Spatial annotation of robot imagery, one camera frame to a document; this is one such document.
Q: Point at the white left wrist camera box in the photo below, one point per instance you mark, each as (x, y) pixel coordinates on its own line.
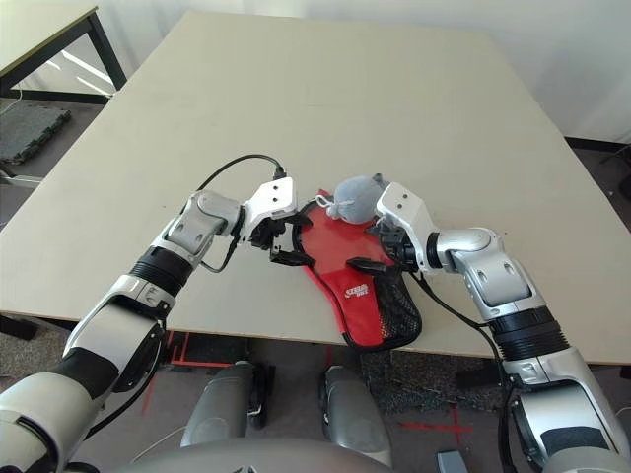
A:
(273, 194)

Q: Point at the grey robot leg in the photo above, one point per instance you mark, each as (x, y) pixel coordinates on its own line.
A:
(217, 404)
(352, 409)

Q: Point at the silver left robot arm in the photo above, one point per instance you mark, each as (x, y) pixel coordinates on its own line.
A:
(192, 226)

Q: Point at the grey robot torso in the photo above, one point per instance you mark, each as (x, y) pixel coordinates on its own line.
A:
(256, 458)

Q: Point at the black-framed side table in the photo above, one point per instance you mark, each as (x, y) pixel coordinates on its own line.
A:
(29, 39)

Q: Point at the red black paddle case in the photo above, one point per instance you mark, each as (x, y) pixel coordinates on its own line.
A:
(357, 315)

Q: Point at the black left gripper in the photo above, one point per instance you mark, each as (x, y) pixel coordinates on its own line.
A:
(268, 236)

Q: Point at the grey robot left leg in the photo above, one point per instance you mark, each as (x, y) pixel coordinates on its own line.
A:
(217, 404)

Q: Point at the small grey block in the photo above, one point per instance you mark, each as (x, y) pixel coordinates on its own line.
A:
(451, 463)

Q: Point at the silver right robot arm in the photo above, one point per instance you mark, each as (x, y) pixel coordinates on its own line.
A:
(498, 276)

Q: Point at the grey robot right leg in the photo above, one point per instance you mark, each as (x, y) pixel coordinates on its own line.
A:
(352, 409)

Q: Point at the dark speckled floor mat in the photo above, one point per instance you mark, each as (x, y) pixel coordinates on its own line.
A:
(424, 384)

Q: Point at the black foam floor mat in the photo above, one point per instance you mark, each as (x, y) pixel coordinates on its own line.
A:
(29, 135)

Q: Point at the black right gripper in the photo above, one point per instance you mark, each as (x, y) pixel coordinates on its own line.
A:
(405, 253)

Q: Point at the grey plush ball zipper charm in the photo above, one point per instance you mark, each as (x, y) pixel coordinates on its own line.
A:
(357, 197)

